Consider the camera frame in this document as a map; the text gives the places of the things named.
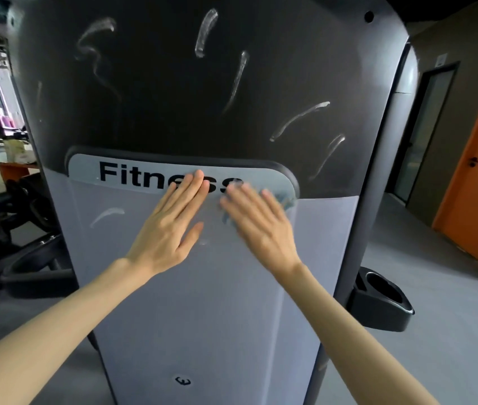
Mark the person's left hand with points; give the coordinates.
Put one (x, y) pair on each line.
(158, 240)

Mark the person's right hand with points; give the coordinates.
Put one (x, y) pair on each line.
(264, 236)

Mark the person's left middle finger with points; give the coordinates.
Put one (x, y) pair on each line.
(187, 194)

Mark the person's right thumb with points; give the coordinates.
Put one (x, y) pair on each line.
(229, 208)

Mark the person's left little finger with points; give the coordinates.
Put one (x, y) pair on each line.
(166, 200)

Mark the person's left thumb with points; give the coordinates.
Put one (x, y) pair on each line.
(191, 239)

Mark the translucent blue cleaning wipe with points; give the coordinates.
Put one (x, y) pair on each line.
(286, 202)

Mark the person's right forearm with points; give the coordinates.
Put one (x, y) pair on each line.
(348, 333)

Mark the person's left forearm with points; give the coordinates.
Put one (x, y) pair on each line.
(53, 333)

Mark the black and grey gym machine shroud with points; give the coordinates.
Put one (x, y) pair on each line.
(180, 101)

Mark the orange bench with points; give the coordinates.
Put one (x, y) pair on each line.
(15, 168)

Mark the pale yellow bag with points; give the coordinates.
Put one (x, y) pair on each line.
(17, 150)

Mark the black exercise machine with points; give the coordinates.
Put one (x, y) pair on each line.
(19, 265)

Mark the black cup holder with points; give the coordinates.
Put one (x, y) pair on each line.
(384, 299)

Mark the dark glass door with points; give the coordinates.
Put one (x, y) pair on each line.
(422, 134)

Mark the orange door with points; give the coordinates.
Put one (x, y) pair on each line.
(475, 185)

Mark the small grey wall sign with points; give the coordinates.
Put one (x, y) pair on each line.
(441, 59)

